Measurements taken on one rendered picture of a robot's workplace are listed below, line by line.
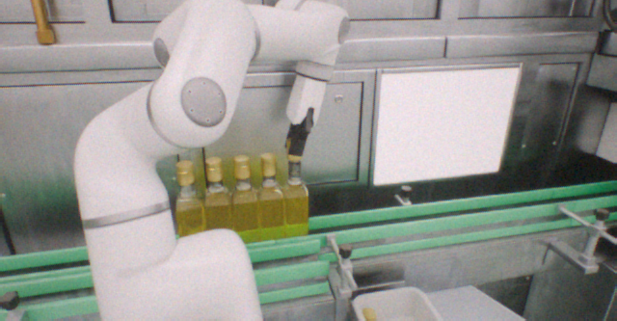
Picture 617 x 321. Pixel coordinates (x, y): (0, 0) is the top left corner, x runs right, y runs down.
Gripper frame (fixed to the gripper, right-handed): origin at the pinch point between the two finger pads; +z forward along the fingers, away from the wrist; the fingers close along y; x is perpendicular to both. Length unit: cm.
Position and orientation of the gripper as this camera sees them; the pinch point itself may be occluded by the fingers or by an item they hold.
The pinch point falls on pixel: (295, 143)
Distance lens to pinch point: 81.1
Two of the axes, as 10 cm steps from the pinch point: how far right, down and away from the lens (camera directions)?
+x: 9.4, 1.6, 3.0
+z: -2.5, 9.2, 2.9
